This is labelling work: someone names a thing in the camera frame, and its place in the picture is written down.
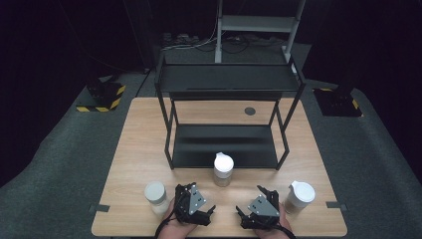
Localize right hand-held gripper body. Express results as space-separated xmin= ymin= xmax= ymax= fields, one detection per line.
xmin=239 ymin=194 xmax=282 ymax=230

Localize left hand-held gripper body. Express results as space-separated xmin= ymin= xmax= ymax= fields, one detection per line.
xmin=173 ymin=183 xmax=213 ymax=227

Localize glass jar with grey lid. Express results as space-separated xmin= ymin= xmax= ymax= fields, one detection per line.
xmin=143 ymin=180 xmax=171 ymax=216

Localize brown spice jar white lid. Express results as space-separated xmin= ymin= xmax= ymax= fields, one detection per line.
xmin=213 ymin=151 xmax=235 ymax=188
xmin=284 ymin=180 xmax=317 ymax=215

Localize black tray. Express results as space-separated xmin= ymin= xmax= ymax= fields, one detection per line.
xmin=153 ymin=54 xmax=307 ymax=171

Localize person's right hand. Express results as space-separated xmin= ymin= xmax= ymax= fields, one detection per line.
xmin=253 ymin=202 xmax=295 ymax=239

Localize person's left hand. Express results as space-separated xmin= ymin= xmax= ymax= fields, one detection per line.
xmin=158 ymin=198 xmax=199 ymax=239

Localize dark tape strip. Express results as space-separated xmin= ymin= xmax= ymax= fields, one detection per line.
xmin=325 ymin=200 xmax=348 ymax=212
xmin=89 ymin=203 xmax=110 ymax=213

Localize yellow-black striped stand base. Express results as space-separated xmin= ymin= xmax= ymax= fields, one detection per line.
xmin=312 ymin=87 xmax=363 ymax=118
xmin=76 ymin=79 xmax=127 ymax=114

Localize grey metal stand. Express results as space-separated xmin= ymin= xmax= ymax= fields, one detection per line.
xmin=214 ymin=0 xmax=307 ymax=64

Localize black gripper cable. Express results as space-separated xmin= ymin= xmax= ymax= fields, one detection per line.
xmin=275 ymin=223 xmax=298 ymax=239
xmin=153 ymin=212 xmax=177 ymax=239

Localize bundle of floor cables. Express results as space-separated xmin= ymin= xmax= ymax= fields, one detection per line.
xmin=162 ymin=33 xmax=287 ymax=54

